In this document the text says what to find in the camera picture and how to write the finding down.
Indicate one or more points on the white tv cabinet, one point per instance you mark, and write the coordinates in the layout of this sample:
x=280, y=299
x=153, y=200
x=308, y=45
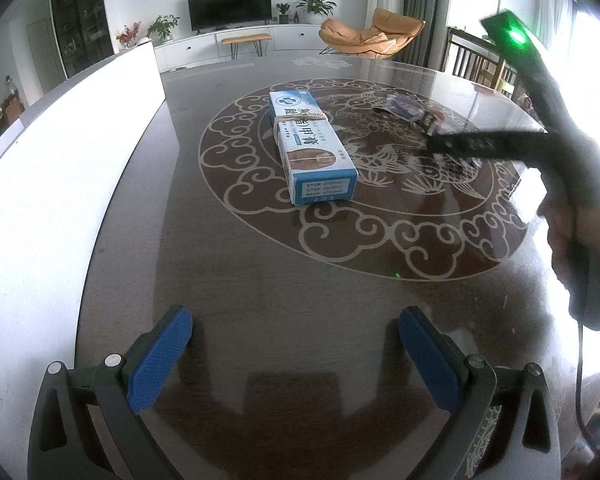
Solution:
x=236, y=43

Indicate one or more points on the red flower vase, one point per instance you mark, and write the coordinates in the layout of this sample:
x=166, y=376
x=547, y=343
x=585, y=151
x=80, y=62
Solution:
x=128, y=38

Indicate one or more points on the right hand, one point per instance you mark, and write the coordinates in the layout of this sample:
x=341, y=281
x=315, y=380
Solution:
x=585, y=244

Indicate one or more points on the dark display cabinet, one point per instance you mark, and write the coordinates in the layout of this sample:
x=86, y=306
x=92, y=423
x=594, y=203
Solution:
x=82, y=33

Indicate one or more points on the shiny snack packet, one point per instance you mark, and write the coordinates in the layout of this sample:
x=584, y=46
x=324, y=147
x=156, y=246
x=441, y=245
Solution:
x=415, y=124

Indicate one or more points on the potted green plant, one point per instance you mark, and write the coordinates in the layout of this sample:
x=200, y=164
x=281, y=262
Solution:
x=161, y=30

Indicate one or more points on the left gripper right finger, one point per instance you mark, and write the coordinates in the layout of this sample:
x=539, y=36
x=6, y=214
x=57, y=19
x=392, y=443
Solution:
x=501, y=424

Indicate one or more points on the black television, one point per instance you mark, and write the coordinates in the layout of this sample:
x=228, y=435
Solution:
x=204, y=14

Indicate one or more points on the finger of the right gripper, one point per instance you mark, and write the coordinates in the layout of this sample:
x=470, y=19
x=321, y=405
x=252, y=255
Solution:
x=485, y=144

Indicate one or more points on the blue white medicine box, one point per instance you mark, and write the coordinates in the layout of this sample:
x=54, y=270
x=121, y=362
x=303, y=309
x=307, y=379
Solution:
x=317, y=167

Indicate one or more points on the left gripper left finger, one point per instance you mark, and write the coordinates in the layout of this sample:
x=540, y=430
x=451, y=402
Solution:
x=64, y=443

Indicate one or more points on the orange lounge chair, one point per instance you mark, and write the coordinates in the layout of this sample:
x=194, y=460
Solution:
x=388, y=34

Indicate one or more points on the white cardboard storage box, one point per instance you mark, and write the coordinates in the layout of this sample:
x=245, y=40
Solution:
x=59, y=167

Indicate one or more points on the dark wooden chair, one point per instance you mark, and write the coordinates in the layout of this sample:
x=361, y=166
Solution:
x=475, y=59

